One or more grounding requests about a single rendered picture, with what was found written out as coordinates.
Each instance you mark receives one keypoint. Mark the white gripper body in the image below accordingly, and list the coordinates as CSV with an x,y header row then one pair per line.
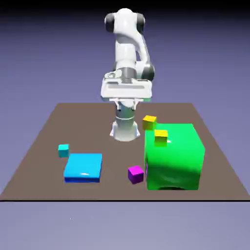
x,y
126,91

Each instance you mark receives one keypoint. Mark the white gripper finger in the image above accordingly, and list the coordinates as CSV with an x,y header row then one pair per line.
x,y
118,104
134,104

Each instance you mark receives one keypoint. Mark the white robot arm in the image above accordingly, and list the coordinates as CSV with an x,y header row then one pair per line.
x,y
125,48

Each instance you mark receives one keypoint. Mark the small yellow cube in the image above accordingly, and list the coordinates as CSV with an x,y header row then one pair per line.
x,y
149,122
161,137

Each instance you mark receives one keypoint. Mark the small magenta cube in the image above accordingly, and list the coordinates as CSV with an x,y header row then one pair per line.
x,y
135,174

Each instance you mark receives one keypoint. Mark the small cyan cube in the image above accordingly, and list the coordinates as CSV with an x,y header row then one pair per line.
x,y
63,150

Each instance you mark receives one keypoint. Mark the large blue box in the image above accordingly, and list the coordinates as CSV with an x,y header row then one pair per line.
x,y
84,166

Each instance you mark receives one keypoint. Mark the large green box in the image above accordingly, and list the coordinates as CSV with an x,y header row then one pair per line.
x,y
175,162

